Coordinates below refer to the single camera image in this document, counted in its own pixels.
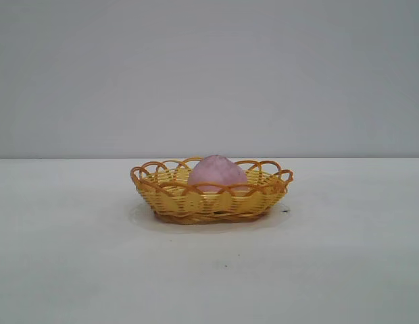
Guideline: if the yellow woven plastic basket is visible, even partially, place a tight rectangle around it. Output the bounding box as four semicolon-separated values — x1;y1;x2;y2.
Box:
129;155;295;225

